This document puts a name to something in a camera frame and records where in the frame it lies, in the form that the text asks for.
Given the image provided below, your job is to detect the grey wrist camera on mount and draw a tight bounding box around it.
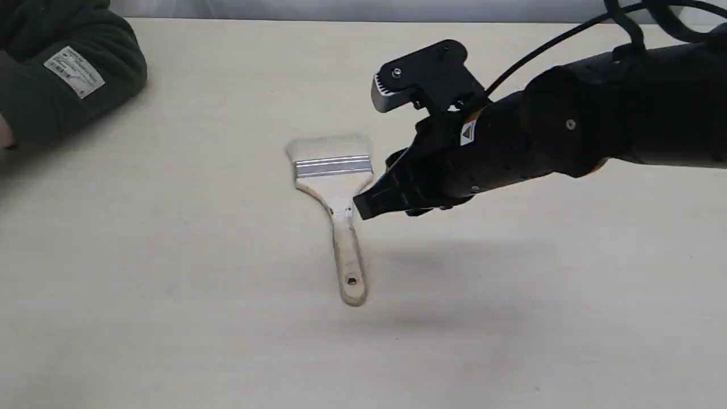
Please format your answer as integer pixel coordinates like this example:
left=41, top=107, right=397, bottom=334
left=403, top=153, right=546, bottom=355
left=370, top=39, right=488, bottom=115

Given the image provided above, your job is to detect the forearm in dark green sleeve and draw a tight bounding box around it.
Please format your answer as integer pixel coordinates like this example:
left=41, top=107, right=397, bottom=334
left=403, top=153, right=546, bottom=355
left=1, top=1, right=148, bottom=148

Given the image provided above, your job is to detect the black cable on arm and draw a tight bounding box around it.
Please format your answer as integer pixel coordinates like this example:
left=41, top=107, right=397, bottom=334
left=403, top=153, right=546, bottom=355
left=486, top=0, right=727, bottom=97

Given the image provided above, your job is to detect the wide wooden paint brush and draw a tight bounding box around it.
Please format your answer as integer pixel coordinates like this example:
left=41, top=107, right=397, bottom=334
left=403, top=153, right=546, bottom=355
left=284, top=134, right=374, bottom=307

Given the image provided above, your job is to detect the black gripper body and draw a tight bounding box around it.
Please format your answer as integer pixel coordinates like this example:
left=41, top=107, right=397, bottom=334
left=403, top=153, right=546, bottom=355
left=386, top=91, right=546, bottom=216

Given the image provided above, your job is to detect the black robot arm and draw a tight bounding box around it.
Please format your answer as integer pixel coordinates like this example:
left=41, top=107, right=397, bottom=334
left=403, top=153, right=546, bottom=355
left=353, top=25, right=726, bottom=219

